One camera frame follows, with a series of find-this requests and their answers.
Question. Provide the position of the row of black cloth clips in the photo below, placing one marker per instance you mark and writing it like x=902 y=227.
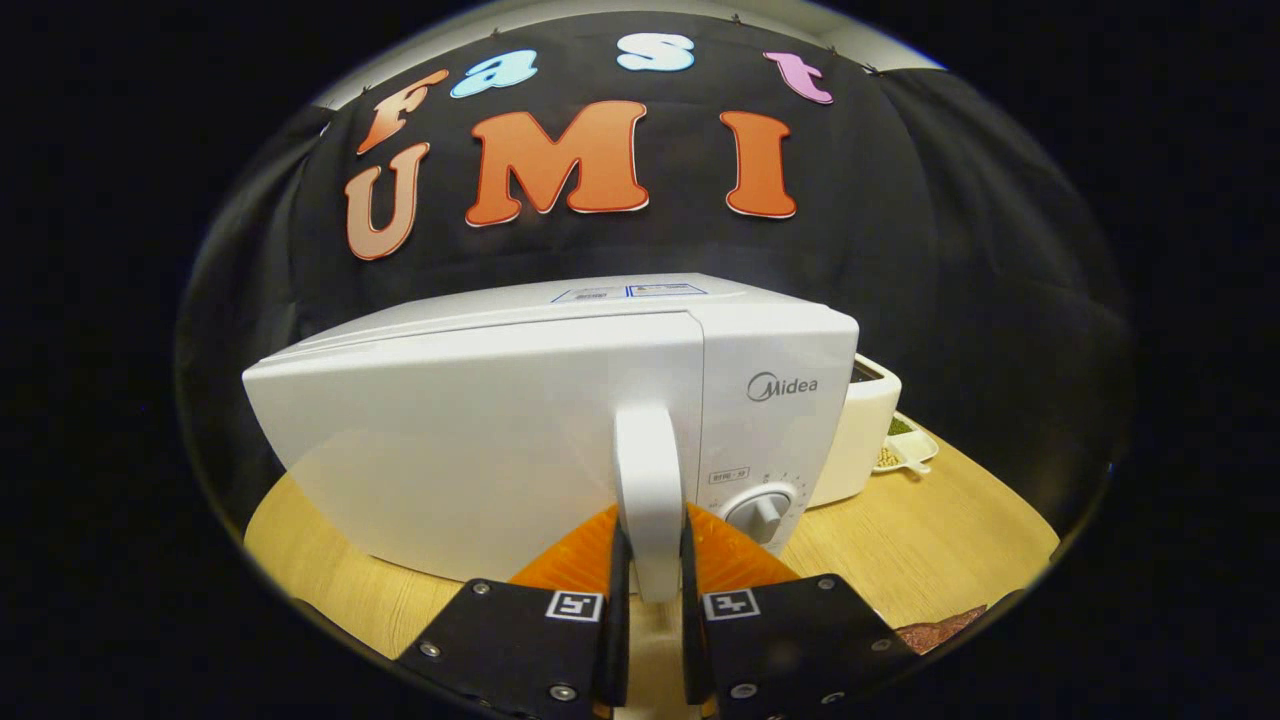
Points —
x=830 y=48

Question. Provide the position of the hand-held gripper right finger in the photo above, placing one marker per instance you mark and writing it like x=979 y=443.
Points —
x=692 y=630

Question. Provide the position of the brown cooked meat piece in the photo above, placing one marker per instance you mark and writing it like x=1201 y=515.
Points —
x=935 y=630

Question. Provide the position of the white toaster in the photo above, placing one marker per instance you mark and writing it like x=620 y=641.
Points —
x=860 y=440

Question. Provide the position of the white microwave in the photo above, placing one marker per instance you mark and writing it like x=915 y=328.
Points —
x=480 y=430

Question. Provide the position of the white divided bean dish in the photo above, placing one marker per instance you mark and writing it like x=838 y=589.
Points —
x=912 y=445

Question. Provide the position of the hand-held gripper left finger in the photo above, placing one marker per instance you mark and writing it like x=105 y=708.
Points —
x=618 y=620

